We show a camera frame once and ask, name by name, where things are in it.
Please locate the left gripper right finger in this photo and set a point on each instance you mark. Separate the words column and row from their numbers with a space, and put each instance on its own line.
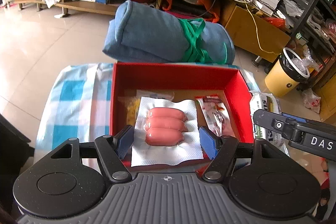
column 221, row 151

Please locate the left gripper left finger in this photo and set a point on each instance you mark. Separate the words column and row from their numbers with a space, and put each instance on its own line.
column 111, row 151

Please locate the white brown snack pouch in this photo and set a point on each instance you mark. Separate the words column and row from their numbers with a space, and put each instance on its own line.
column 216, row 115

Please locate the yellow chips clear bag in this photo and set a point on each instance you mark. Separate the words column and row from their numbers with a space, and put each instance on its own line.
column 132, row 103

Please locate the pink sausage vacuum pack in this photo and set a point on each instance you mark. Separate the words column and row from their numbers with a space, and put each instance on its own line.
column 165, row 133

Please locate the white Kaprons snack pack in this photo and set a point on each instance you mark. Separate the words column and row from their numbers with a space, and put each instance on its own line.
column 262, row 106

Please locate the blue white checkered tablecloth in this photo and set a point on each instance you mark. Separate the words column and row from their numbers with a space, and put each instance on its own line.
column 84, row 100

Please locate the red cardboard box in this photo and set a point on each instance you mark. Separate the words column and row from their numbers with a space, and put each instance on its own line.
column 178, row 98

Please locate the yellow trash bin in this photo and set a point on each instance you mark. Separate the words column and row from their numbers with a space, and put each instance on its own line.
column 286, row 74

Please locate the rolled blue blanket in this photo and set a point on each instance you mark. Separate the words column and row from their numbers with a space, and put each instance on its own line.
column 139, row 33

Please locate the green ribbon tie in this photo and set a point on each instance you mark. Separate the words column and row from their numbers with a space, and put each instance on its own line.
column 192, row 30

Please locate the black metal shelf rack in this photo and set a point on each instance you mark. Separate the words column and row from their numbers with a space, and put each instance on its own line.
column 309, row 22

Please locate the orange bag in cabinet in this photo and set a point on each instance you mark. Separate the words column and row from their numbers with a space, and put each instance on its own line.
column 209, row 10

